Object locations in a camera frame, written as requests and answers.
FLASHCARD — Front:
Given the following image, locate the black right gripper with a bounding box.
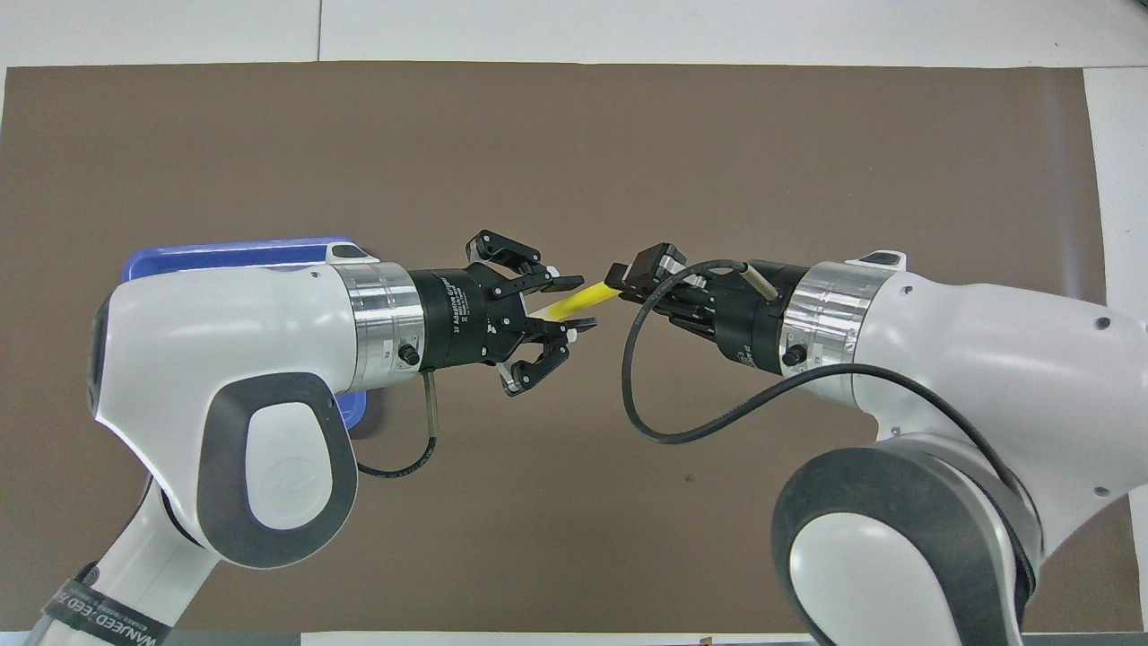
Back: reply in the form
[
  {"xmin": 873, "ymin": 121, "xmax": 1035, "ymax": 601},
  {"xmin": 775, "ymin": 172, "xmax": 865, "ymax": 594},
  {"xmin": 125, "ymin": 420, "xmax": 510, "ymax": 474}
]
[{"xmin": 605, "ymin": 242, "xmax": 813, "ymax": 376}]

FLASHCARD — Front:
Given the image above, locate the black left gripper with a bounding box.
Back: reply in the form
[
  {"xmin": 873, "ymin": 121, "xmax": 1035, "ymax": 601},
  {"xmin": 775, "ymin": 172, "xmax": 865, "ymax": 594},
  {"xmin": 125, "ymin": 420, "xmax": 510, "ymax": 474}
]
[{"xmin": 411, "ymin": 231, "xmax": 597, "ymax": 397}]

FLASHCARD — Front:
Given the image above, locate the yellow marker pen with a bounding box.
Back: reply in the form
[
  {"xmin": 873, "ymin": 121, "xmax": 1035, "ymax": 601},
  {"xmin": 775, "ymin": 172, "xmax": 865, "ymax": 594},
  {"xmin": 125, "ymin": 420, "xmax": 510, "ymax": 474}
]
[{"xmin": 534, "ymin": 281, "xmax": 622, "ymax": 322}]

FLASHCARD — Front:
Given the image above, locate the brown table mat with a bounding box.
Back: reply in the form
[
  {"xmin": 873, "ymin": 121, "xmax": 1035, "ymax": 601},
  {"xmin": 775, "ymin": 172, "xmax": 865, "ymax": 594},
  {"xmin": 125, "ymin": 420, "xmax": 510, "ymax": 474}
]
[{"xmin": 0, "ymin": 61, "xmax": 1144, "ymax": 633}]

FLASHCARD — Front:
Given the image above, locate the blue plastic tray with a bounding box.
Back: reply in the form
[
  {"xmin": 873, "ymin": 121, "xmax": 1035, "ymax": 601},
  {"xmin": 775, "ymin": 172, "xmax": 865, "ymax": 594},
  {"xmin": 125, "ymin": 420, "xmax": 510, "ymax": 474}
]
[{"xmin": 121, "ymin": 236, "xmax": 369, "ymax": 436}]

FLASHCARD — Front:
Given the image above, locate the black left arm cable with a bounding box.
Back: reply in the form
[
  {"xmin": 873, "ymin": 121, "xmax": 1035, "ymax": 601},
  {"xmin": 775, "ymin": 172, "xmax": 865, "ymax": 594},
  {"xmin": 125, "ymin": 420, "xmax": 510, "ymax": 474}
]
[{"xmin": 357, "ymin": 372, "xmax": 440, "ymax": 478}]

